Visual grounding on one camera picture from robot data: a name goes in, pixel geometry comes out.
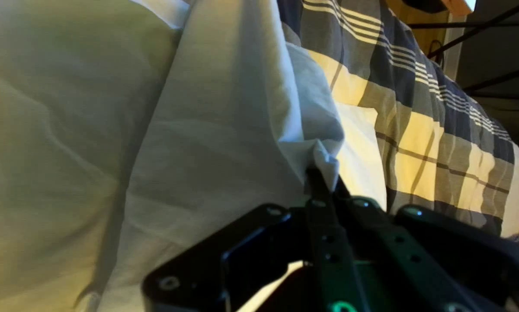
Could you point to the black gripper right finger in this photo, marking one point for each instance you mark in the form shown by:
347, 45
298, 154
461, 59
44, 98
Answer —
421, 253

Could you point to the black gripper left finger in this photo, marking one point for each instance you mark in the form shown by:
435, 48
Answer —
253, 253

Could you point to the white pillowcase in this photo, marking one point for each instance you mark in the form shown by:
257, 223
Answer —
225, 144

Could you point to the plaid comforter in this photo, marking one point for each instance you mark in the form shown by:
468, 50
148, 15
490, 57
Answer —
433, 126

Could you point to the black stand rod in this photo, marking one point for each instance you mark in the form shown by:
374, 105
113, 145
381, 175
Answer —
499, 78
485, 26

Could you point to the cream pillow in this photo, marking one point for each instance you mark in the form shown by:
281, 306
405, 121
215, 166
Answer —
58, 144

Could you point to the wooden board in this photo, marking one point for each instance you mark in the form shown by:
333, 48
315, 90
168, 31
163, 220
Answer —
438, 22

